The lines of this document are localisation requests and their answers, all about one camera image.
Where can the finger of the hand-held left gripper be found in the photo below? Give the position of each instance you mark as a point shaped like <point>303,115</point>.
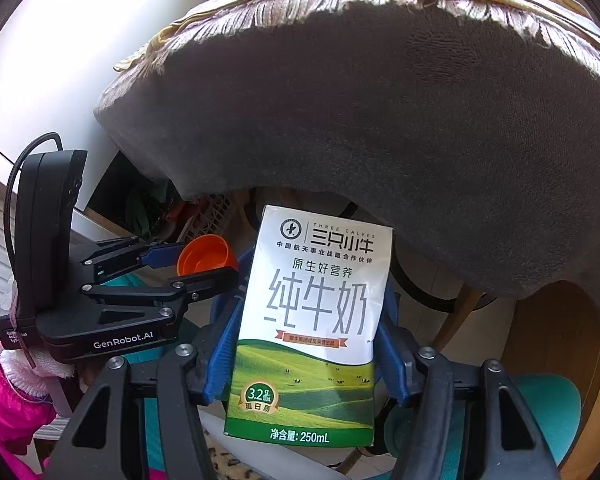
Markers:
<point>130,290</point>
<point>222,345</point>

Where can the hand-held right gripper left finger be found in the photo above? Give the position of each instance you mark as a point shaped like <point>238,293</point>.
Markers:
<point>222,345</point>

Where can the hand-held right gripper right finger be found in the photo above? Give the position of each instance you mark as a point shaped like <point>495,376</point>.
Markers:
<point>395,360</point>

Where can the orange plastic cup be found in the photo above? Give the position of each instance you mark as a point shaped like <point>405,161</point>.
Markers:
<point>205,255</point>

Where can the white green milk carton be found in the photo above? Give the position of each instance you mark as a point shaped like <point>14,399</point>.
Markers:
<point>320,310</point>

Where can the person's left forearm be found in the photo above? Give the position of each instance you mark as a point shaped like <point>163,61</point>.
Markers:
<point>10,400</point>

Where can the wooden chair leg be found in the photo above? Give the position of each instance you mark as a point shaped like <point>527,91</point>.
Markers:
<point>455,315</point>

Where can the white plastic crate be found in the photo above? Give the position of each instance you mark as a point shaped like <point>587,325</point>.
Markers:
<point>205,212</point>

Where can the teal stool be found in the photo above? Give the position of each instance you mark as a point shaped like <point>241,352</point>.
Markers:
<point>545,410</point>

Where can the wooden panel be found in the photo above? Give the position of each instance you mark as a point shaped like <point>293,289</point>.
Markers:
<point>555,335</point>

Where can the grey table cover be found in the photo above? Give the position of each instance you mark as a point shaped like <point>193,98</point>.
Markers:
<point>380,110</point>

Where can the striped fringed tablecloth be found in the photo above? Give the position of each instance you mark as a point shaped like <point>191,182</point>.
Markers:
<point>260,15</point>

